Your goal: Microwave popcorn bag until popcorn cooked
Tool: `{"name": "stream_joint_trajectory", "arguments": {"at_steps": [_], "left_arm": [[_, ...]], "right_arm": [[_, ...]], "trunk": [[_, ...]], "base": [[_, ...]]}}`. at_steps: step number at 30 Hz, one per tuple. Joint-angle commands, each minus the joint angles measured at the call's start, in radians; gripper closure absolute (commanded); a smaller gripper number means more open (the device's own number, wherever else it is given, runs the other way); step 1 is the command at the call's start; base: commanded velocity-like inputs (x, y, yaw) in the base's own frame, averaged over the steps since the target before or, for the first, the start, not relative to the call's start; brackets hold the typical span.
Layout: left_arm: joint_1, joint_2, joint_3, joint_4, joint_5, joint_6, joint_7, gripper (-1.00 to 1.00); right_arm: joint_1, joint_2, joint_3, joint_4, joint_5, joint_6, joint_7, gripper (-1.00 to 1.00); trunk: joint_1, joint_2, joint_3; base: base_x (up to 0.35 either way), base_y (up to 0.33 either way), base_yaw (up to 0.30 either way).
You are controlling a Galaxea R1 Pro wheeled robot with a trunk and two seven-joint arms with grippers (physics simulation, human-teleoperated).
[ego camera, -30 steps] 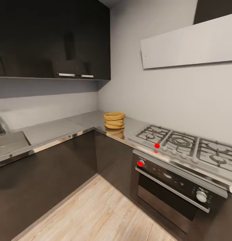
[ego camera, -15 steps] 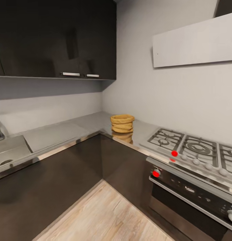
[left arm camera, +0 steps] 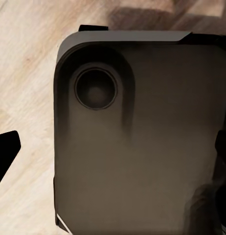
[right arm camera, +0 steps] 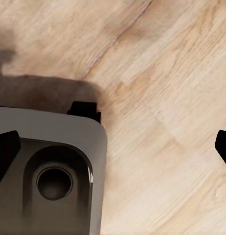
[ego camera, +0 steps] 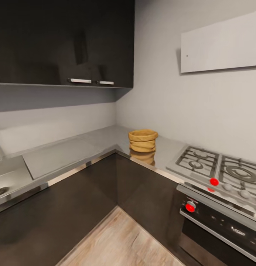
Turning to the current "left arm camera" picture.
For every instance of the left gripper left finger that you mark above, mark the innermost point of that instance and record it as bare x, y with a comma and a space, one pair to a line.
10, 145

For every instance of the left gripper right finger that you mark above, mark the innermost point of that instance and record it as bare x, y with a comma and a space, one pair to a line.
220, 144

